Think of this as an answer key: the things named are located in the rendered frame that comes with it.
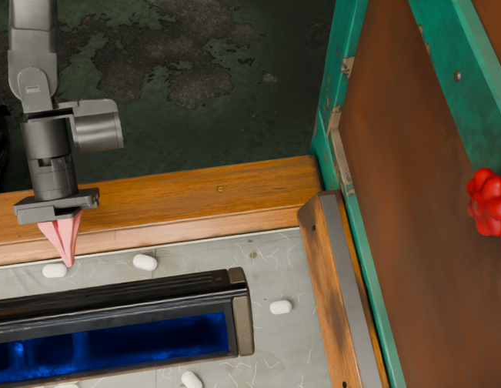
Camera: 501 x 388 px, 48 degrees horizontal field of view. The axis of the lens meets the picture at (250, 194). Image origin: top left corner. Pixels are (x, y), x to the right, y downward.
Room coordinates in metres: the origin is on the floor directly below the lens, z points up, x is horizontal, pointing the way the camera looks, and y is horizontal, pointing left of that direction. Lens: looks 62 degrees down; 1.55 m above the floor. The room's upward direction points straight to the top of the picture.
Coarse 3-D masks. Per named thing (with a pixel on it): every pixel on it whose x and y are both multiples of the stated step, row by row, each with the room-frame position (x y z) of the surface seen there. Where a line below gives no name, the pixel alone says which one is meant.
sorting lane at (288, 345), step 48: (240, 240) 0.35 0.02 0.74; (288, 240) 0.35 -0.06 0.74; (0, 288) 0.27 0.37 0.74; (48, 288) 0.27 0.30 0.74; (288, 288) 0.27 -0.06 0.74; (288, 336) 0.20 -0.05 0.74; (96, 384) 0.13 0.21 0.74; (144, 384) 0.13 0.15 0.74; (240, 384) 0.13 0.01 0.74; (288, 384) 0.13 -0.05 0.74
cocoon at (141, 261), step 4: (136, 256) 0.31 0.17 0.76; (140, 256) 0.31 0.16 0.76; (144, 256) 0.31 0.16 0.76; (148, 256) 0.31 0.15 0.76; (136, 260) 0.31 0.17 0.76; (140, 260) 0.31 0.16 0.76; (144, 260) 0.31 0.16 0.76; (148, 260) 0.31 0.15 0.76; (152, 260) 0.31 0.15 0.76; (136, 264) 0.30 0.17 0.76; (140, 264) 0.30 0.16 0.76; (144, 264) 0.30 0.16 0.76; (148, 264) 0.30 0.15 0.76; (152, 264) 0.30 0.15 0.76; (156, 264) 0.30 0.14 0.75; (140, 268) 0.30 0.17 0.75; (144, 268) 0.30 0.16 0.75; (148, 268) 0.30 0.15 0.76; (152, 268) 0.30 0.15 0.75
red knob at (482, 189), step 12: (480, 180) 0.17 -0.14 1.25; (492, 180) 0.16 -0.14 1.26; (468, 192) 0.17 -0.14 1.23; (480, 192) 0.16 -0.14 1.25; (492, 192) 0.16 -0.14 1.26; (468, 204) 0.16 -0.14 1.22; (480, 204) 0.15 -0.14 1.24; (492, 204) 0.15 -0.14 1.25; (480, 216) 0.15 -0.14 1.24; (492, 216) 0.15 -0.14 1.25; (480, 228) 0.15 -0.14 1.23; (492, 228) 0.14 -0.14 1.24
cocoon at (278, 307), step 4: (284, 300) 0.25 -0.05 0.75; (272, 304) 0.24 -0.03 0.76; (276, 304) 0.24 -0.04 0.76; (280, 304) 0.24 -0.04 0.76; (284, 304) 0.24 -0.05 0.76; (288, 304) 0.24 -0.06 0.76; (272, 308) 0.23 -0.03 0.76; (276, 308) 0.23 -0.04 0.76; (280, 308) 0.23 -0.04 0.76; (284, 308) 0.23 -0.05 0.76; (288, 308) 0.23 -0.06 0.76; (272, 312) 0.23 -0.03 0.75; (276, 312) 0.23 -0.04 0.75; (280, 312) 0.23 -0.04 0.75; (284, 312) 0.23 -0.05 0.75; (288, 312) 0.23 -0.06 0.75
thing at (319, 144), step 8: (320, 120) 0.51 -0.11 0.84; (320, 128) 0.50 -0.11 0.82; (312, 136) 0.53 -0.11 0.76; (320, 136) 0.49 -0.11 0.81; (312, 144) 0.52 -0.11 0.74; (320, 144) 0.49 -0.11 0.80; (328, 144) 0.46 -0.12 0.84; (312, 152) 0.52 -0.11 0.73; (320, 152) 0.48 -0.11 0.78; (328, 152) 0.45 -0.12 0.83; (320, 160) 0.48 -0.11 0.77; (328, 160) 0.44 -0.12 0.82; (320, 168) 0.47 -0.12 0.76; (328, 168) 0.44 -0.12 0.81; (328, 176) 0.43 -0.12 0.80; (328, 184) 0.43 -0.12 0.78; (336, 184) 0.39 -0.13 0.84
